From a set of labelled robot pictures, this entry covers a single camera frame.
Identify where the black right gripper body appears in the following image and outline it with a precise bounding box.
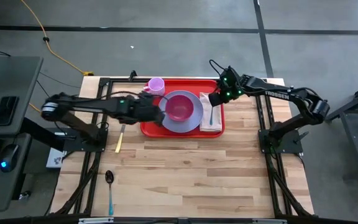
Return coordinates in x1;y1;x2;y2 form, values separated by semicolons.
218;65;246;101

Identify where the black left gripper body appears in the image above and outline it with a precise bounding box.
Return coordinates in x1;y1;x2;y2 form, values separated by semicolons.
126;94;160;125

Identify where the beige napkin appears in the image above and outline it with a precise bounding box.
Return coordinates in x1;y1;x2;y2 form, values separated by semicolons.
199;91;223;133

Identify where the magenta bowl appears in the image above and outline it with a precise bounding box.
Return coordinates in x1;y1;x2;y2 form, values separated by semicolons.
165;95;195;122

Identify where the lavender round plate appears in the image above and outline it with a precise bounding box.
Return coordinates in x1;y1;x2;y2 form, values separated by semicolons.
159;90;204;134

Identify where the light pink mug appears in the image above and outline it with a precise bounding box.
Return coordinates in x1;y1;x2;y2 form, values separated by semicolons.
143;77;166;96

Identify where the knife with cream handle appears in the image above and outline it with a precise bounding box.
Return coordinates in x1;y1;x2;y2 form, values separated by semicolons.
114;124;126;154

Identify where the spoon with teal handle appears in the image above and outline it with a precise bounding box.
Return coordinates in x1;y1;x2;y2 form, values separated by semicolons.
104;170;115;217

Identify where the red plastic tray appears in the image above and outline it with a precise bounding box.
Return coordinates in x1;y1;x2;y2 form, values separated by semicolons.
140;79;226;139

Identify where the white box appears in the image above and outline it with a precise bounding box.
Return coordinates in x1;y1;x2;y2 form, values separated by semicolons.
45;148;67;169

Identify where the grey desk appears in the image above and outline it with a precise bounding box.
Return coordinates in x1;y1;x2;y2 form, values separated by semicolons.
0;55;44;213

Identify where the grey metal table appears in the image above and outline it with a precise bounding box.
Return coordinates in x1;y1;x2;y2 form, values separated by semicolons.
323;77;358;181

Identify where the black smartphone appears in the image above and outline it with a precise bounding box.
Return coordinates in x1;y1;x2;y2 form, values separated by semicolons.
0;96;19;127

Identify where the black computer mouse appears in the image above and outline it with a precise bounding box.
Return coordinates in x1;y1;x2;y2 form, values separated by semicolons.
0;144;20;173

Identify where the black aluminium table frame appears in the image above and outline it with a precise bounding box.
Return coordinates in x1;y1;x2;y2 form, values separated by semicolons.
50;77;315;218

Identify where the silver bracket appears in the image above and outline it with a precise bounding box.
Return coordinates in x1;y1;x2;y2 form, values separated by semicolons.
78;217;114;224
252;218;288;224

